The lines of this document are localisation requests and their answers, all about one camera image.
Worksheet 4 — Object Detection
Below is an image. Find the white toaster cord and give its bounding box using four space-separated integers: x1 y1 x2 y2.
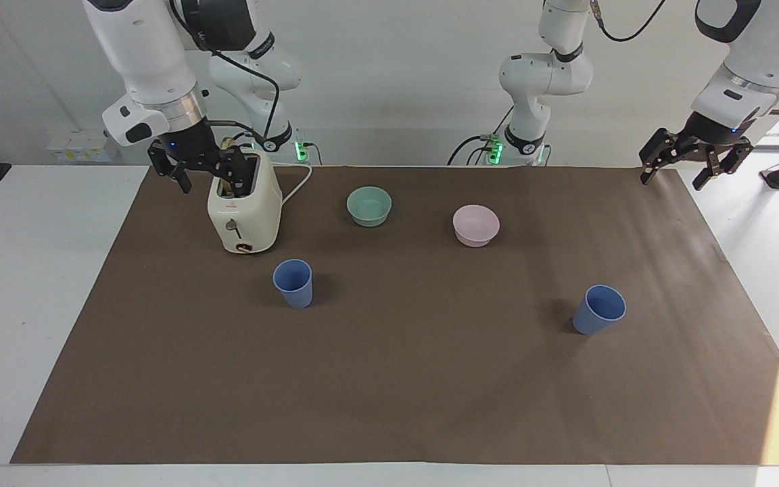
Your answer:
272 161 314 208

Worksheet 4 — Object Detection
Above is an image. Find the blue cup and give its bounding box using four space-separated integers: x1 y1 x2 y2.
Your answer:
571 284 628 336
273 258 314 310

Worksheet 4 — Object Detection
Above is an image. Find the cream toaster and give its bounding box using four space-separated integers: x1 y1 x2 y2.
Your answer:
207 149 284 256

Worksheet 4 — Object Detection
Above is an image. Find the green bowl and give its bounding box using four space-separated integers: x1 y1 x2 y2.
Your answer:
346 186 394 228

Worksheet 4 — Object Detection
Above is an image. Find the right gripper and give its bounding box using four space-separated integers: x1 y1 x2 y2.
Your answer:
147 118 256 199

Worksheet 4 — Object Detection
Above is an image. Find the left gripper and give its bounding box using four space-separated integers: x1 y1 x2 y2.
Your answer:
638 111 755 192

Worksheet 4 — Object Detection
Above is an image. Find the pink bowl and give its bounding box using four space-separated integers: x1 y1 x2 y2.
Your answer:
452 204 501 248

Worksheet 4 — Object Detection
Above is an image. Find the white wall socket strip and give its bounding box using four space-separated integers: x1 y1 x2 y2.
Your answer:
47 131 120 164

